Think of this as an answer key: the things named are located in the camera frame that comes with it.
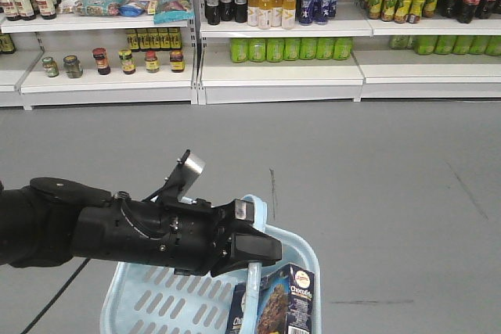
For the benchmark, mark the orange juice bottles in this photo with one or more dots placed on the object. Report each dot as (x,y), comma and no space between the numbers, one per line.
(267,14)

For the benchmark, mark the snack bag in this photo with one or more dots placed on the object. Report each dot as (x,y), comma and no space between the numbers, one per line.
(99,7)

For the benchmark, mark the white supermarket shelf unit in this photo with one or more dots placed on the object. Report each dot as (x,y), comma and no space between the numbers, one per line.
(373,70)

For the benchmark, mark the green drink bottles row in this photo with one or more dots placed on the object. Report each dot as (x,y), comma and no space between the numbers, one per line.
(276,50)

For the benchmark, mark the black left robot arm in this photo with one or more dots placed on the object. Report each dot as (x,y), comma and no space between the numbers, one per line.
(52,220)

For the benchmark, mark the blue chocolate cookie box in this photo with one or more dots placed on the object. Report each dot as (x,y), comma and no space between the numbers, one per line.
(288,301)

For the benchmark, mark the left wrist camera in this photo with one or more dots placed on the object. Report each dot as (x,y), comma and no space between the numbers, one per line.
(187,170)

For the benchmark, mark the blue water bottles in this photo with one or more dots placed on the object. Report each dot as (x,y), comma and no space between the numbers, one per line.
(317,11)

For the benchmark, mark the light blue plastic basket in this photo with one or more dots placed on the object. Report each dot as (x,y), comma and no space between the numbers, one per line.
(148,299)

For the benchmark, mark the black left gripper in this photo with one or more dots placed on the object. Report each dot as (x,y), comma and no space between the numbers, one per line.
(193,238)

